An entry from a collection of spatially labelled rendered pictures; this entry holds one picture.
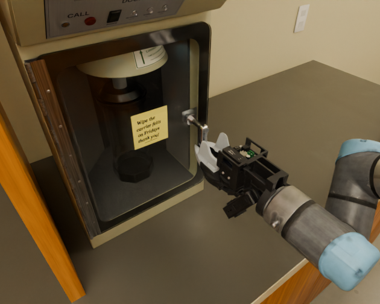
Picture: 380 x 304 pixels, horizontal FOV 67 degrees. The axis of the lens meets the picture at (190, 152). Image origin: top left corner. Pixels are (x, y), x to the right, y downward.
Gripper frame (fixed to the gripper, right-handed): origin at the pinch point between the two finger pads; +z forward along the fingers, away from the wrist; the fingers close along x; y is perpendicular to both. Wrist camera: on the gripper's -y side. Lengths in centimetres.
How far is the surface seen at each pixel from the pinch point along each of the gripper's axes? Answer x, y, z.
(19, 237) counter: 39.9, -20.7, 18.6
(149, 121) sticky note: 9.7, 8.5, 4.4
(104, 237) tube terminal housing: 23.6, -18.9, 5.5
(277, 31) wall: -79, -1, 49
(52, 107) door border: 25.2, 17.0, 4.4
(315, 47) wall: -113, -15, 49
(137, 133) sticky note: 12.5, 7.0, 4.4
